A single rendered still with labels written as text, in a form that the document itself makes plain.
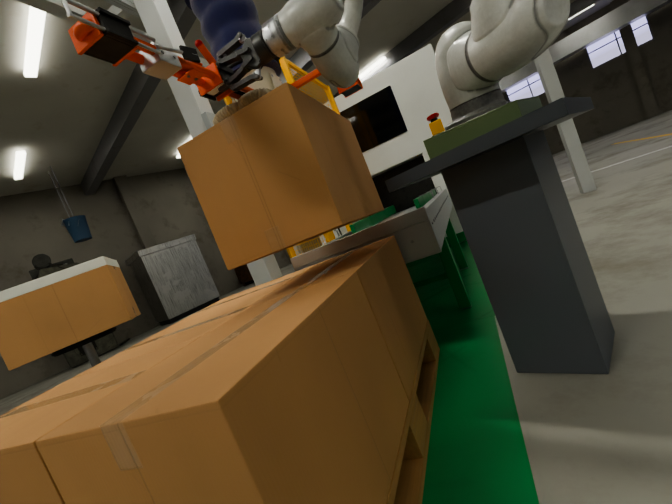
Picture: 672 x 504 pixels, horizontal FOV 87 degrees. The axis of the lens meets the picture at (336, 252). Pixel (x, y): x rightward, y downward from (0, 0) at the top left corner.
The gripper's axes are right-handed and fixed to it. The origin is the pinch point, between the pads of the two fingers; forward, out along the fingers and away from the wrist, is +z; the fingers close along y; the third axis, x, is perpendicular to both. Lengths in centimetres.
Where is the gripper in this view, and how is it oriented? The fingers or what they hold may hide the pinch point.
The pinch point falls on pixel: (214, 80)
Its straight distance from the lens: 119.8
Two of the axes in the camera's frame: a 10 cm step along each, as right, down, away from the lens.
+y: 3.8, 9.2, 0.7
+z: -8.7, 3.2, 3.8
